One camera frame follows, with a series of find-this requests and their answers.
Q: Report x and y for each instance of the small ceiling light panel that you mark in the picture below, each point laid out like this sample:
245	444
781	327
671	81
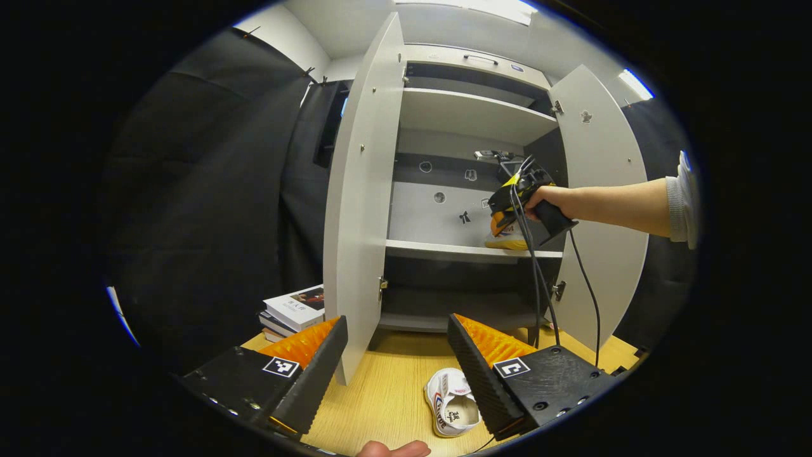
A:
635	84

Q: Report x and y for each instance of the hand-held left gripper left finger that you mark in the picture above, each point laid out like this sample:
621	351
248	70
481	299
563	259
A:
320	371

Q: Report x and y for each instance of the grey shoe cabinet door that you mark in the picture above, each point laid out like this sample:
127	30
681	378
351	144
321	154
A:
609	133
358	222

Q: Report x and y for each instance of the black backdrop cloth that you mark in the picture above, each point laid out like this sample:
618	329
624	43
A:
209	209

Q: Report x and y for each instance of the large ceiling light panel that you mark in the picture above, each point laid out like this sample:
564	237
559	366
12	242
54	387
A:
488	7

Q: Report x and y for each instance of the white shoe yellow sole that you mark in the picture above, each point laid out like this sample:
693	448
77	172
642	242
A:
451	406
507	242

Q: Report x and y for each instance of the dark cover book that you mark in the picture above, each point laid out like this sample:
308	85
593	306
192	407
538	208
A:
274	324

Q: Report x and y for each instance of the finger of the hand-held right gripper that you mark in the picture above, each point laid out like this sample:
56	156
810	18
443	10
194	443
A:
501	223

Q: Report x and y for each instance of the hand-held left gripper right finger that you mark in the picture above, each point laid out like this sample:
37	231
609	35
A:
476	374

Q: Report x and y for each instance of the white cover book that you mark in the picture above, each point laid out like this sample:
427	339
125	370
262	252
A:
295	308

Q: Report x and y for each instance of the brown cover book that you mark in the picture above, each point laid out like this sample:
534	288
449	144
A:
271	335

